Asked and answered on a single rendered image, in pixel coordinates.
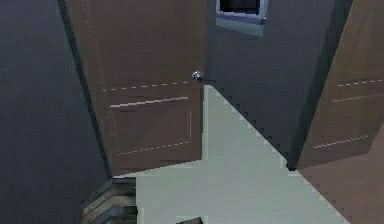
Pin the silver round door knob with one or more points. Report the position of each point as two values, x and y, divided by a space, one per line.
197 75

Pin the brown panelled room door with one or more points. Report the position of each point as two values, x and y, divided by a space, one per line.
350 93
146 83

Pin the grey framed window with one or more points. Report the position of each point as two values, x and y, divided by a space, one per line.
241 15

